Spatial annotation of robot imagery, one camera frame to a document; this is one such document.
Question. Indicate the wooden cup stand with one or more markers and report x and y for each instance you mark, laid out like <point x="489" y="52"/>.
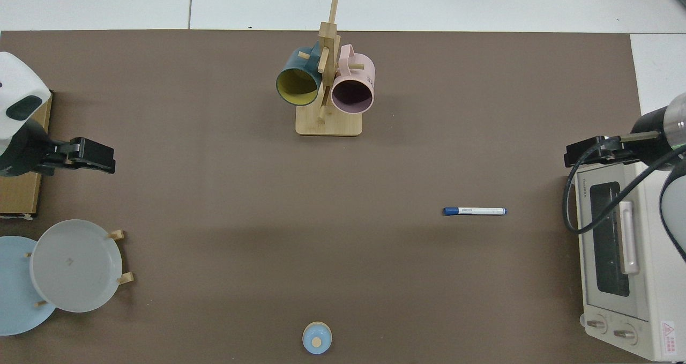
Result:
<point x="329" y="125"/>

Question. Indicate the wooden plate rack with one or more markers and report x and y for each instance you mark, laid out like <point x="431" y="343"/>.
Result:
<point x="117" y="235"/>

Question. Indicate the light blue plate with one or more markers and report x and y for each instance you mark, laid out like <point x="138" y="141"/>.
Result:
<point x="16" y="299"/>

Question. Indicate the small blue round bell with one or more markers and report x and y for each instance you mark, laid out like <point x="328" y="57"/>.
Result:
<point x="311" y="334"/>

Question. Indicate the pale toaster oven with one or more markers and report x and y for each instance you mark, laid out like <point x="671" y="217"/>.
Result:
<point x="654" y="299"/>

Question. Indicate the white marker with blue cap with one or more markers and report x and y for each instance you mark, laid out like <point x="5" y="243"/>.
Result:
<point x="477" y="211"/>

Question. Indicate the brown table cloth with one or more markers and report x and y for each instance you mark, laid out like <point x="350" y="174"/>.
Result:
<point x="214" y="192"/>

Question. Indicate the dark teal mug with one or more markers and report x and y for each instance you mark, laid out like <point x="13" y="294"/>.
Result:
<point x="289" y="62"/>

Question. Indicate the grey plate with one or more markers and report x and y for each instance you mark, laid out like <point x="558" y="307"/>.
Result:
<point x="75" y="267"/>

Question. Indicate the pink mug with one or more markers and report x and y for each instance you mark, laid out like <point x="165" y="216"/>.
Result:
<point x="365" y="78"/>

